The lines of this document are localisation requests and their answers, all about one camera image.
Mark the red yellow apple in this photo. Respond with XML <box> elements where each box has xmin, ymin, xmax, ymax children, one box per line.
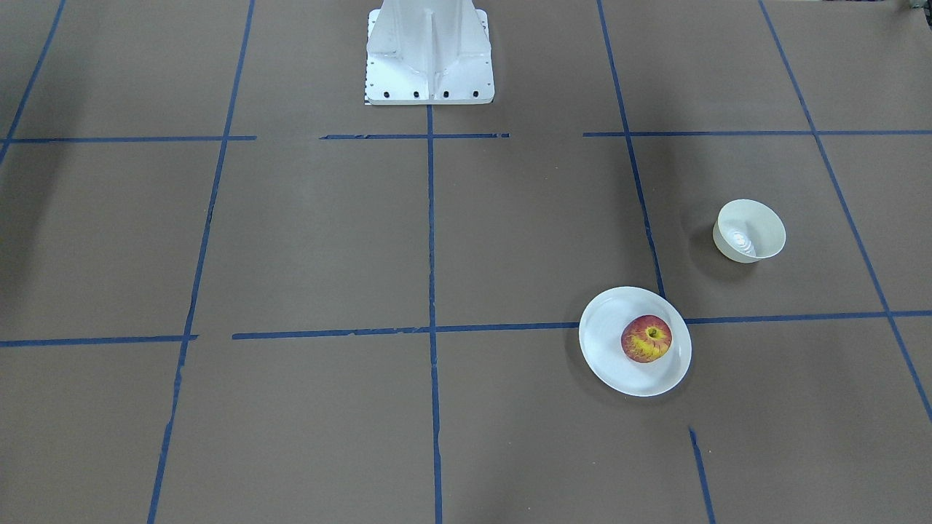
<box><xmin>620</xmin><ymin>314</ymin><xmax>673</xmax><ymax>364</ymax></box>

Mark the white round plate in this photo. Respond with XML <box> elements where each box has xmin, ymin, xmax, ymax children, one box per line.
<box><xmin>579</xmin><ymin>286</ymin><xmax>692</xmax><ymax>397</ymax></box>

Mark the white bowl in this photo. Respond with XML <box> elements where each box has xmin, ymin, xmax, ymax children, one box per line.
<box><xmin>712</xmin><ymin>199</ymin><xmax>786</xmax><ymax>264</ymax></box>

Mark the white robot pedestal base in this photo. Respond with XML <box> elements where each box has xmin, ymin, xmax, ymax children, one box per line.
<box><xmin>364</xmin><ymin>1</ymin><xmax>496</xmax><ymax>106</ymax></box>

